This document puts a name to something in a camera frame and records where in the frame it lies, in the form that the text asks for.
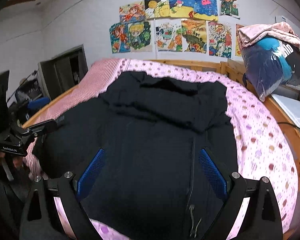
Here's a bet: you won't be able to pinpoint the red hair girl drawing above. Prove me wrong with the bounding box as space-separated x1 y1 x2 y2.
109 23 130 54

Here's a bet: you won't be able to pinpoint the red hair soldier drawing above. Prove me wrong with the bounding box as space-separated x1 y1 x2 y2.
219 0 240 18

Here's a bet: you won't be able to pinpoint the mermaid girl drawing upper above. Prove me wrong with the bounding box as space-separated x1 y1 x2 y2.
119 1 146 23

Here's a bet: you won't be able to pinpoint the yellow bear drawing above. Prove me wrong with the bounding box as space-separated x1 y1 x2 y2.
235 24 244 57

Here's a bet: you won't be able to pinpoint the pink apple print quilt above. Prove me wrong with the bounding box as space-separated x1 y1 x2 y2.
29 59 298 231

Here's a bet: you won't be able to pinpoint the blue sea yellow sand painting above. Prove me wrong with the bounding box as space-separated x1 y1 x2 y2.
168 0 218 21

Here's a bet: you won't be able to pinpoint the blue clothes in plastic bag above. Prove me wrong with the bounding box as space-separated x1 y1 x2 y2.
241 36 300 101

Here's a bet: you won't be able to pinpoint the pink floral blanket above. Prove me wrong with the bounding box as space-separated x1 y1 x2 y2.
240 22 300 49

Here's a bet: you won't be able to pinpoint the black puffer jacket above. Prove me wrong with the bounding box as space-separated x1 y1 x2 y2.
33 72 238 239

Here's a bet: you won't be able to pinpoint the fish and cup drawing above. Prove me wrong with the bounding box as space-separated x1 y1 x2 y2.
155 19 183 52

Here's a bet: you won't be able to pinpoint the blond boy drawing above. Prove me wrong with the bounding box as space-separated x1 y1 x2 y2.
128 21 152 53

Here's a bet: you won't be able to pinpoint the dark doorway wardrobe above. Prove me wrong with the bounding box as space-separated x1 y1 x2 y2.
37 45 88 100

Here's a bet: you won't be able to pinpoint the sun and stars drawing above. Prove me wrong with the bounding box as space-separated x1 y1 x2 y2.
144 0 170 19

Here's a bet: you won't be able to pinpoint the colourful doodle drawing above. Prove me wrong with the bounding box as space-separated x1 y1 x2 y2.
208 21 232 59

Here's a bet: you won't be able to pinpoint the orange landscape drawing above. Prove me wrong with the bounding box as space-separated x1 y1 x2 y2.
181 19 207 54

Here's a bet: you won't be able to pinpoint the white air conditioner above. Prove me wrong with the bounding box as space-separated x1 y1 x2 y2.
275 16 287 23

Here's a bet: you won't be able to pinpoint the wooden bed frame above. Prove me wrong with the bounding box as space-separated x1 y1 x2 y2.
25 60 300 239

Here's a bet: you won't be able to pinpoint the person left hand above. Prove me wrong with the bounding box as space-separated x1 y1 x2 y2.
0 152 23 170

